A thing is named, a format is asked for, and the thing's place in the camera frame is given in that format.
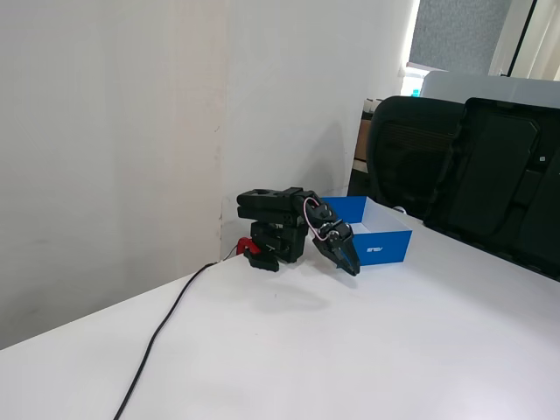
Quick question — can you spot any gray roller blind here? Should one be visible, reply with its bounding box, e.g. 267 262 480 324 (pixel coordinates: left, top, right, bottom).
409 0 514 75

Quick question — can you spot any white servo cable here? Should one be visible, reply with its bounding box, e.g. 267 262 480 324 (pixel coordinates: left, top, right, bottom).
302 197 330 242

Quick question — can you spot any red clamp handle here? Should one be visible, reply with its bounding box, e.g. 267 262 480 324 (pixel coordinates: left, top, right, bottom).
235 237 262 257

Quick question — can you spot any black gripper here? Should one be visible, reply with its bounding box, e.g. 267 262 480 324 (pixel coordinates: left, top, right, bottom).
311 220 362 277

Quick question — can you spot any blue cardboard box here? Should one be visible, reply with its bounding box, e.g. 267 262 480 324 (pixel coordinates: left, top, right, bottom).
319 195 414 267

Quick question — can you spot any black office chair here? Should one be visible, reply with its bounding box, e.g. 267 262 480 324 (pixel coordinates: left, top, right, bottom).
367 94 467 221

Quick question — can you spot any light gray partition panel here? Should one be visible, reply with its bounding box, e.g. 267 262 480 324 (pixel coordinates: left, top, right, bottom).
420 70 560 110

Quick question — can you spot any black power cable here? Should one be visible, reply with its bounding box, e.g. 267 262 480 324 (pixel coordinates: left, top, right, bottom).
112 261 220 420

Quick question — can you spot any black plastic hard case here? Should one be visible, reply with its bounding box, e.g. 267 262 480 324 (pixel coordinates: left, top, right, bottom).
423 96 560 282

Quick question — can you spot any black table clamp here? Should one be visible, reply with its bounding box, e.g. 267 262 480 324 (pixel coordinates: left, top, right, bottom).
247 244 281 273

